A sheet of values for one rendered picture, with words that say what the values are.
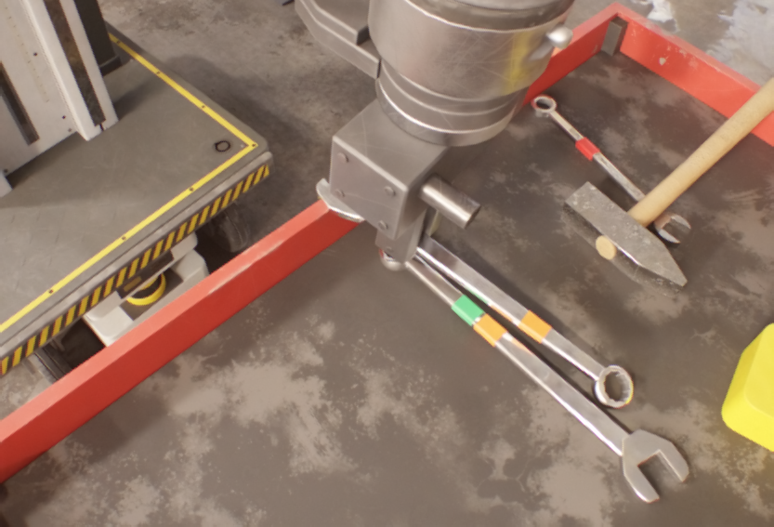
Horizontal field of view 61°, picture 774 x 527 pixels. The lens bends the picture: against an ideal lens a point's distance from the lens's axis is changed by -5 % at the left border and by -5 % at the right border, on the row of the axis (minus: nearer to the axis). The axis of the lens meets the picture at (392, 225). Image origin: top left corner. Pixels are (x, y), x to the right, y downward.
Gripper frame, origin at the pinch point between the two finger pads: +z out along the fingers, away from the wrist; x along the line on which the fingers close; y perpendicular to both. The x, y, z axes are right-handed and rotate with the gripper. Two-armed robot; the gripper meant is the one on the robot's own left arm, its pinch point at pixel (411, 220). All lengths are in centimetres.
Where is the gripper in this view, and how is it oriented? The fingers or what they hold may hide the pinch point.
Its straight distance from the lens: 47.4
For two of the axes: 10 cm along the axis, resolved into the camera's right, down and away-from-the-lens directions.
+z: -1.2, 5.2, 8.5
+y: 7.8, 5.8, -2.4
